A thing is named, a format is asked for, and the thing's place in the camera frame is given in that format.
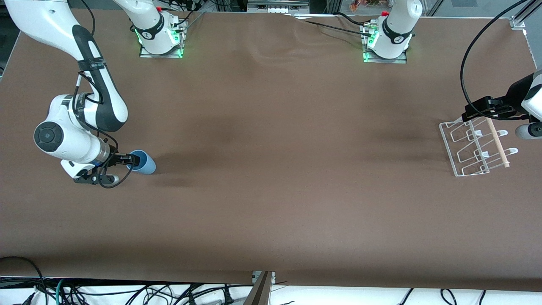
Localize light blue plastic cup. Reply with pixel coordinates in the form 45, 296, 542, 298
127, 150, 156, 175

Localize brown table cover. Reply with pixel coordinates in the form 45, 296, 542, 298
0, 8, 542, 293

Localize orange background objects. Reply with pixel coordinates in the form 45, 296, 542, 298
349, 0, 382, 11

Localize white wire cup rack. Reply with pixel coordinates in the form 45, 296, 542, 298
439, 115, 519, 177

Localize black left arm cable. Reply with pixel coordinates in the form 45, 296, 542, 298
460, 0, 521, 118

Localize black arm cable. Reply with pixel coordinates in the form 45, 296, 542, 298
73, 0, 130, 189
460, 0, 521, 118

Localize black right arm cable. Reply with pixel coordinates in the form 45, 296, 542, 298
73, 0, 130, 189

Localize aluminium frame corner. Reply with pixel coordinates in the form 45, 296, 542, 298
510, 0, 542, 30

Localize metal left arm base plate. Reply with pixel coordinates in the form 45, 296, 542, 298
362, 21, 408, 64

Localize thick black floor cable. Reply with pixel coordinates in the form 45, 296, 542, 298
0, 256, 45, 293

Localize black base connector cable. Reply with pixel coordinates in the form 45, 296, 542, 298
169, 0, 203, 29

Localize short black table cable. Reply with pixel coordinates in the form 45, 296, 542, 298
337, 12, 374, 26

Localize long black table cable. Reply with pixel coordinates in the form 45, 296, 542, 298
292, 15, 370, 35

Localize metal frame post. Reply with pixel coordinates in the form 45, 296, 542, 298
243, 271, 276, 305

